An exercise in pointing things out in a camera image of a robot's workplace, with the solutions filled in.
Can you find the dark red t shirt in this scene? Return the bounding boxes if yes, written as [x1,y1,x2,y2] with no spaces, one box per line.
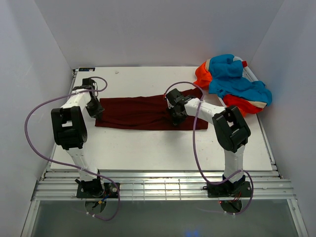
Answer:
[95,95,194,131]

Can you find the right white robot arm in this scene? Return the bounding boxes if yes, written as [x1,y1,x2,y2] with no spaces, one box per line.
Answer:
[165,89,251,197]

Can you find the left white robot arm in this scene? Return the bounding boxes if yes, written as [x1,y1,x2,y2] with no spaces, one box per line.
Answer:
[51,77,105,198]

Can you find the orange t shirt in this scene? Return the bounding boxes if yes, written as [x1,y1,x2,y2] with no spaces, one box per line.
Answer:
[194,61,266,117]

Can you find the blue label sticker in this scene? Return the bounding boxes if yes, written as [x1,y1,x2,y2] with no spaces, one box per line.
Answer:
[78,67,95,72]

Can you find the blue t shirt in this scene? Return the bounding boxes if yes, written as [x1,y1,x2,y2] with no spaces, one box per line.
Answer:
[206,54,272,106]

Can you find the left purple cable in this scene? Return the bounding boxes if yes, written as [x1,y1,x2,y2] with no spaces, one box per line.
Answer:
[24,76,121,222]

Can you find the purple cable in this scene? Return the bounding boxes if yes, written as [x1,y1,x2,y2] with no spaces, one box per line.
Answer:
[24,76,121,222]
[164,81,255,215]

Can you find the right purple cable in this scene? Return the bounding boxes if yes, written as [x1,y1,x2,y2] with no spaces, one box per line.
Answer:
[164,81,255,215]

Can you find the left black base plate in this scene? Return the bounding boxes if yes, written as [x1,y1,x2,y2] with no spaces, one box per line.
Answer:
[76,182,120,199]

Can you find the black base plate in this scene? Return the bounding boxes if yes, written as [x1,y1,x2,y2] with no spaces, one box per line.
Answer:
[76,182,120,199]
[203,181,252,198]

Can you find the aluminium frame rails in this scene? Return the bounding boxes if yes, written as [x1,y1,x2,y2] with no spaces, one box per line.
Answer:
[32,170,296,201]

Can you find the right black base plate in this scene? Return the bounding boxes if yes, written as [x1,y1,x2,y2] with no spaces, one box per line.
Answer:
[203,181,252,198]

